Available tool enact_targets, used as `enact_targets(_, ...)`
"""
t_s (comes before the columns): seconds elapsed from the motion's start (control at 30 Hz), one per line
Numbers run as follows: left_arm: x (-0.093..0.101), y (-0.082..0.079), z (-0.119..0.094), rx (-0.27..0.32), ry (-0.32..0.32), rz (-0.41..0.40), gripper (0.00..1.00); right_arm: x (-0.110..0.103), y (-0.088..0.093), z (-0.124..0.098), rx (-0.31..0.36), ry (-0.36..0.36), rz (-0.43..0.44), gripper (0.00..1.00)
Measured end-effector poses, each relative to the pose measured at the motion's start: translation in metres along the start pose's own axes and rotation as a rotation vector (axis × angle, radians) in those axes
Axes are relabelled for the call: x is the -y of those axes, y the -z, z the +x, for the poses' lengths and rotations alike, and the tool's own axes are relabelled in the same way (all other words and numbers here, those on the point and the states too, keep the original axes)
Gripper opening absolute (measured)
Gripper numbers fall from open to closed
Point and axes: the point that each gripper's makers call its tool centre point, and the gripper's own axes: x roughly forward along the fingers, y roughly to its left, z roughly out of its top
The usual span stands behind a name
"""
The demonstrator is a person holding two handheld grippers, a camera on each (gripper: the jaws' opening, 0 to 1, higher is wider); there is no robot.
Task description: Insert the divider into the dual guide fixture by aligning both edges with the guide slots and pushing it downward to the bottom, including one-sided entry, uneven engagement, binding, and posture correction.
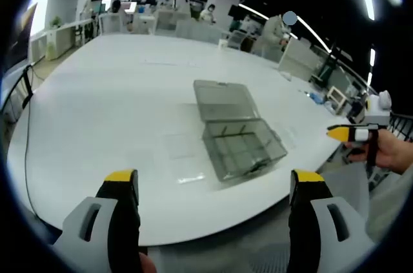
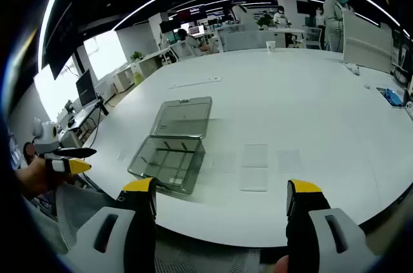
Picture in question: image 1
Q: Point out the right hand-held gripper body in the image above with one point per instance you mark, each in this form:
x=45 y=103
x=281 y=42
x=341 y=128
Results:
x=377 y=113

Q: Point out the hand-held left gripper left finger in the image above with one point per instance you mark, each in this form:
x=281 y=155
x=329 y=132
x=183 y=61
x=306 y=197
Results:
x=124 y=221

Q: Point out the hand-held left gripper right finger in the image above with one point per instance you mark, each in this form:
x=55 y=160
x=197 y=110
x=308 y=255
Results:
x=303 y=228

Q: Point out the grey transparent guide fixture box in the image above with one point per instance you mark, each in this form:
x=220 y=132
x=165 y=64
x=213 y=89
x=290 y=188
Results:
x=226 y=105

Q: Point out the person's right hand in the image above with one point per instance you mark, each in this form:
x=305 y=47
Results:
x=393 y=150

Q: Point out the black railing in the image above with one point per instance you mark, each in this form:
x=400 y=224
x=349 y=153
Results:
x=400 y=126

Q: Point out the black stand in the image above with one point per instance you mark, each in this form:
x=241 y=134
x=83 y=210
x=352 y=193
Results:
x=329 y=66

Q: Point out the operator in grey shirt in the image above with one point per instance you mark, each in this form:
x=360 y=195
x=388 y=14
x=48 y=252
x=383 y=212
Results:
x=390 y=202

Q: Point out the white partition panel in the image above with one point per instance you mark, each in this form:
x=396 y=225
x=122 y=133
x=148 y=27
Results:
x=300 y=56

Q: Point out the white desk partition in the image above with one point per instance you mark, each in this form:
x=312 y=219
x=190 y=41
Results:
x=197 y=31

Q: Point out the white low cabinet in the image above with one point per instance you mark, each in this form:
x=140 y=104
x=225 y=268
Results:
x=48 y=40

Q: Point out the potted green plant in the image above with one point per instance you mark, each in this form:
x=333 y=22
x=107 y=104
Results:
x=55 y=22

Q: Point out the small wooden frame box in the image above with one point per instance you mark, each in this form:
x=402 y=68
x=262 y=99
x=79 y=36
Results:
x=337 y=98

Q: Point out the dark wall display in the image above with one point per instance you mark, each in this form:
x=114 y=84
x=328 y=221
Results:
x=21 y=37

